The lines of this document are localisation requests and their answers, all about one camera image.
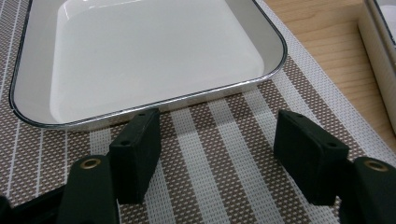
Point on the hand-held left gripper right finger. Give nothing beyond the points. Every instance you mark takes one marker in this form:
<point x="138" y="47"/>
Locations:
<point x="308" y="155"/>

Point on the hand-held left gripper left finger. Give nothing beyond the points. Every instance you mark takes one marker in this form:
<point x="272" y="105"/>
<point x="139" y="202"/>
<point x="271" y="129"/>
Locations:
<point x="137" y="155"/>

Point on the striped grey white placemat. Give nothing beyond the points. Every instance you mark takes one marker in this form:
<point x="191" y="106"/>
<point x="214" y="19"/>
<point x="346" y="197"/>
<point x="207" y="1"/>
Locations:
<point x="218" y="161"/>

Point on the white square plate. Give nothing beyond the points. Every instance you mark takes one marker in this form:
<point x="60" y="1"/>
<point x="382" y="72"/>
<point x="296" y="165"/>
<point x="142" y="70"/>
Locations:
<point x="376" y="62"/>
<point x="140" y="62"/>

